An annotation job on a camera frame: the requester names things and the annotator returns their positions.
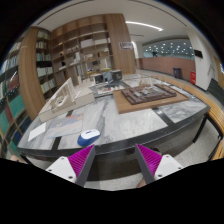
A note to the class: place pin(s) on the white paper sheet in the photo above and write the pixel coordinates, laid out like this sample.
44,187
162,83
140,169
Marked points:
37,131

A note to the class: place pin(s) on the black box model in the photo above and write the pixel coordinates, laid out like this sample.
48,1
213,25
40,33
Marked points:
112,77

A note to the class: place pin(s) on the dark trash bin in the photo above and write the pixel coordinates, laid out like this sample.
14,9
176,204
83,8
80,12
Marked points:
177,73

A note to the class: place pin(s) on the blue and white mouse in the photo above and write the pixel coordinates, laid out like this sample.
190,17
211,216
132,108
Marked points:
88,137

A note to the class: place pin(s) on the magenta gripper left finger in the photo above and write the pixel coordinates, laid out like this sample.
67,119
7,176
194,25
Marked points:
76,167

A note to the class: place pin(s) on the red fire cabinet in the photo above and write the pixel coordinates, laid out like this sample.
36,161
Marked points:
193,77

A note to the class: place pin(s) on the wooden bookshelf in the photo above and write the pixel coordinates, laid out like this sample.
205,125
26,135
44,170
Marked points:
75,51

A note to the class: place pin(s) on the brown architectural model board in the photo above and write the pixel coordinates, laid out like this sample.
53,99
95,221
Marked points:
146,96

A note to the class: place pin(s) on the wooden curved bench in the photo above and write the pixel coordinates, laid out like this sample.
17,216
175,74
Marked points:
215,115

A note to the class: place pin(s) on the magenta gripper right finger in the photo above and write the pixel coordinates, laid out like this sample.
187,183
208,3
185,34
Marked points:
153,165

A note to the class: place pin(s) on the white architectural model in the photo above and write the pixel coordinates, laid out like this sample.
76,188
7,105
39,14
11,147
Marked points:
66,98

